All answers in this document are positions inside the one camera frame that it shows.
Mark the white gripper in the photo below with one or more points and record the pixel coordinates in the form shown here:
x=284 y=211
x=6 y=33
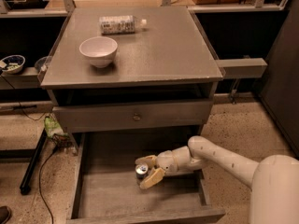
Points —
x=166 y=163

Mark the redbull can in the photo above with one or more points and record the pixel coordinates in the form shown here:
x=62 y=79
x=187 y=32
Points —
x=141 y=172

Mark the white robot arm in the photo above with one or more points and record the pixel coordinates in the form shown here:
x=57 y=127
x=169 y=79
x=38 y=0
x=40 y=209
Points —
x=273 y=182

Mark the open bottom drawer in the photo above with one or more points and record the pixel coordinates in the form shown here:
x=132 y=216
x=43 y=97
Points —
x=107 y=190

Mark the closed drawer with knob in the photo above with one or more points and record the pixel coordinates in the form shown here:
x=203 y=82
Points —
x=111 y=117

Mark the grey drawer cabinet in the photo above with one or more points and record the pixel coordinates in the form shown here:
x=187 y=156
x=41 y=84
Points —
x=168 y=61

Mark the green snack bag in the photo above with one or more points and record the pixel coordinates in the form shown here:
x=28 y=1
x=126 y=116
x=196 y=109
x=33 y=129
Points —
x=52 y=127

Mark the white bowl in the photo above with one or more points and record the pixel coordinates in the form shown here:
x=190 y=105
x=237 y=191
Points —
x=99 y=51

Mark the black metal bar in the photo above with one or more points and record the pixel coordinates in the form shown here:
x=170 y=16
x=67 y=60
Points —
x=25 y=184

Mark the grey side shelf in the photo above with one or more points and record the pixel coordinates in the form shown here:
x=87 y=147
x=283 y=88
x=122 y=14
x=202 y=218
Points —
x=242 y=68

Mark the plastic water bottle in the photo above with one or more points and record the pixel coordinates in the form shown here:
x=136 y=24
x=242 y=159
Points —
x=124 y=24

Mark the small glass bowl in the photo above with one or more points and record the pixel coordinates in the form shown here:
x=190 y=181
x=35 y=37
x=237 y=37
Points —
x=43 y=63

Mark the brown shoe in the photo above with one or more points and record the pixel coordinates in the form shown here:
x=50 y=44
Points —
x=5 y=214

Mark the blue patterned bowl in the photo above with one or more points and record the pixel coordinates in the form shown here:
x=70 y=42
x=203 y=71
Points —
x=12 y=64

